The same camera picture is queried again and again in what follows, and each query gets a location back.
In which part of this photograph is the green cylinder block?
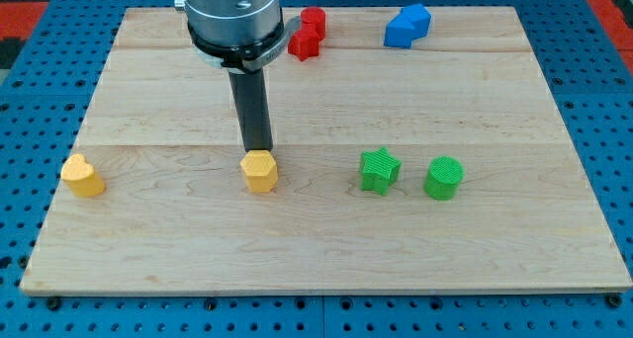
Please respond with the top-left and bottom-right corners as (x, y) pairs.
(423, 156), (465, 201)

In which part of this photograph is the green star block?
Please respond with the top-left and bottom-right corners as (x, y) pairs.
(359, 147), (402, 196)

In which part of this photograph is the wooden board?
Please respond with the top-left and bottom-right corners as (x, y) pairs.
(21, 7), (632, 296)

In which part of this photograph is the blue pentagon block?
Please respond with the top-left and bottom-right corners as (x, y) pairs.
(401, 3), (432, 39)

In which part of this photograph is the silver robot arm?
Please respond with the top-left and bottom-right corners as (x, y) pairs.
(174, 0), (302, 151)

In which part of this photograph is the blue cube block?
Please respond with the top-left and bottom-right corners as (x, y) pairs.
(384, 14), (416, 48)

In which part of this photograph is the yellow heart block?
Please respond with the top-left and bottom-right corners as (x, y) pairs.
(60, 153), (106, 198)

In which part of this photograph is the yellow hexagon block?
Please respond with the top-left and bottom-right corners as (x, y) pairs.
(239, 150), (279, 193)

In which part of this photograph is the red star block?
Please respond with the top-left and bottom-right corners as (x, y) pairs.
(287, 25), (320, 61)

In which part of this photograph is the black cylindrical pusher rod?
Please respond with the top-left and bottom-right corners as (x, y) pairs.
(228, 69), (273, 152)

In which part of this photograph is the red cylinder block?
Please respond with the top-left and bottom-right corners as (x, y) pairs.
(300, 6), (326, 42)

